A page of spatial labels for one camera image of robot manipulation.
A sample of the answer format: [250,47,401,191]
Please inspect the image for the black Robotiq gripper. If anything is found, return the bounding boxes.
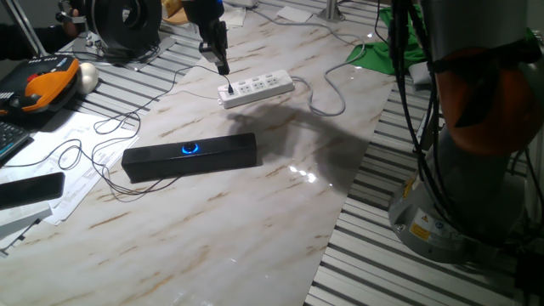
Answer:
[182,0,231,77]

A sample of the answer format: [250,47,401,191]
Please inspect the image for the black speaker bar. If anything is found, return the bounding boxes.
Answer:
[121,132,258,184]

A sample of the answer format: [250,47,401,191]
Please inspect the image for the person's left hand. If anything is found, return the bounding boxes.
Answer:
[62,8,86,40]

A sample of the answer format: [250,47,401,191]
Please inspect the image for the white six-outlet power strip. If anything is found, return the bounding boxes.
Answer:
[217,69,296,110]

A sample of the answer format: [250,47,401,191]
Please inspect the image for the black filament spool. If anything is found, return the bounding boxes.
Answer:
[87,0,162,54]

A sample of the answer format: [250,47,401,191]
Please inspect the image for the white ball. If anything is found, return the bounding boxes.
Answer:
[76,62,99,95]

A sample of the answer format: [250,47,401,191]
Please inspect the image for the green cloth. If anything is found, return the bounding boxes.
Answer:
[346,6,427,77]

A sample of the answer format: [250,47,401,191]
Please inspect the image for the orange black teach pendant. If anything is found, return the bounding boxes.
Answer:
[0,54,81,118]

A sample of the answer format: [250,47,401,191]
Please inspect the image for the marble pattern table mat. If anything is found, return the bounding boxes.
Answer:
[0,0,396,306]

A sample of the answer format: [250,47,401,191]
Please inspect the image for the printed white paper sheets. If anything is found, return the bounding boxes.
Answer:
[0,110,140,226]

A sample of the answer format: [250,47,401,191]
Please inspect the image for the slanted grey metal bar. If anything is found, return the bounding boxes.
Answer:
[3,0,48,59]

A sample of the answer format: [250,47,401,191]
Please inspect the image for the pale grey cloth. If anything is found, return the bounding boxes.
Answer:
[410,61,433,86]

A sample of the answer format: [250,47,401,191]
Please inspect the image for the black keyboard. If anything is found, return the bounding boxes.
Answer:
[0,121,31,165]

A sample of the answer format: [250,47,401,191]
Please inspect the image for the black smartphone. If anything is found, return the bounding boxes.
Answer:
[0,172,66,210]

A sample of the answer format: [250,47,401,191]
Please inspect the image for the flat white box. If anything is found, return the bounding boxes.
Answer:
[0,201,54,240]

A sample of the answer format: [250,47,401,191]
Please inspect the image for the thin black speaker cable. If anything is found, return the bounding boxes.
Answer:
[3,63,235,203]

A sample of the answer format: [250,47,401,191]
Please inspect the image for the silver aluminium post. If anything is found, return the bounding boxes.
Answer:
[318,0,346,22]

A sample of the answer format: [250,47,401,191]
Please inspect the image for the grey power strip cable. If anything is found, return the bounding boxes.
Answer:
[250,6,367,118]

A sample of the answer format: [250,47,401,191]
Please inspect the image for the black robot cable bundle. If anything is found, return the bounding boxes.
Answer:
[373,0,544,252]

